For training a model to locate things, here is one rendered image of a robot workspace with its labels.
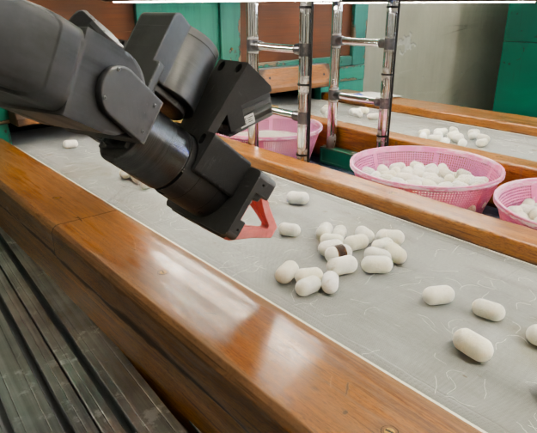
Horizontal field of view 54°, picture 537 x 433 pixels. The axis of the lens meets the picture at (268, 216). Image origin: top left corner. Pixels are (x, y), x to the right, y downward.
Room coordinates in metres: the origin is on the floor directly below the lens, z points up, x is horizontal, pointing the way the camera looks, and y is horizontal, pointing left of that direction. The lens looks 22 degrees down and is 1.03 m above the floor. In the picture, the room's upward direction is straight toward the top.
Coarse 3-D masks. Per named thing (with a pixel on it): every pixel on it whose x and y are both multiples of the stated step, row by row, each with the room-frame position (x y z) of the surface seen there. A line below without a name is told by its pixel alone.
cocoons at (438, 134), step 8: (320, 112) 1.54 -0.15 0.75; (352, 112) 1.52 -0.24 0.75; (360, 112) 1.48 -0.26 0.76; (368, 112) 1.53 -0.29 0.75; (440, 128) 1.26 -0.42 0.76; (456, 128) 1.27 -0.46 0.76; (424, 136) 1.20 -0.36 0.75; (432, 136) 1.19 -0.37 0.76; (440, 136) 1.18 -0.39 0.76; (448, 136) 1.22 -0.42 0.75; (456, 136) 1.19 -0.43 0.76; (472, 136) 1.21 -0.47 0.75; (480, 136) 1.19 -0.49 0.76; (488, 136) 1.18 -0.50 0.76; (464, 144) 1.13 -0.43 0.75; (480, 144) 1.14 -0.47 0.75
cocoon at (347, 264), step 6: (336, 258) 0.55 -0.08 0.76; (342, 258) 0.55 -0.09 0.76; (348, 258) 0.55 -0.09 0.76; (354, 258) 0.55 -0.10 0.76; (330, 264) 0.54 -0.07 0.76; (336, 264) 0.54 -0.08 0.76; (342, 264) 0.54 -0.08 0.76; (348, 264) 0.54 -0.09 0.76; (354, 264) 0.55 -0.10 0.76; (330, 270) 0.54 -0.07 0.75; (336, 270) 0.54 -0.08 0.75; (342, 270) 0.54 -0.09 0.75; (348, 270) 0.54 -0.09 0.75; (354, 270) 0.55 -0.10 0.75
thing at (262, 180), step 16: (192, 144) 0.43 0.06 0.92; (192, 160) 0.42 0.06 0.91; (176, 176) 0.42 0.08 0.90; (192, 176) 0.42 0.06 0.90; (256, 176) 0.44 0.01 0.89; (160, 192) 0.43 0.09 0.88; (176, 192) 0.42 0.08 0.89; (192, 192) 0.42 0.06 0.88; (208, 192) 0.43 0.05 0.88; (240, 192) 0.44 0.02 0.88; (256, 192) 0.43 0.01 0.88; (176, 208) 0.47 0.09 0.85; (192, 208) 0.43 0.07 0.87; (208, 208) 0.44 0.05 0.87; (224, 208) 0.43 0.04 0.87; (240, 208) 0.42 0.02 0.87; (208, 224) 0.43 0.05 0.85; (224, 224) 0.42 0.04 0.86; (240, 224) 0.42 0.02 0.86
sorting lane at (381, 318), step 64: (128, 192) 0.84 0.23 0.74; (320, 192) 0.84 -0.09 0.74; (256, 256) 0.60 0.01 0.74; (320, 256) 0.60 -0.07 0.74; (448, 256) 0.60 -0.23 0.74; (320, 320) 0.45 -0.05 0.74; (384, 320) 0.45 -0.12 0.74; (448, 320) 0.45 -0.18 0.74; (512, 320) 0.45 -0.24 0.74; (448, 384) 0.36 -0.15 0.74; (512, 384) 0.36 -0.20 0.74
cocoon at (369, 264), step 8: (368, 256) 0.56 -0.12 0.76; (376, 256) 0.55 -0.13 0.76; (384, 256) 0.55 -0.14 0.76; (368, 264) 0.55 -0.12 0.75; (376, 264) 0.55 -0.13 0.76; (384, 264) 0.55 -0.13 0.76; (392, 264) 0.55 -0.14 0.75; (368, 272) 0.55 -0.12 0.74; (376, 272) 0.55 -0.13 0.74; (384, 272) 0.55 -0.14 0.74
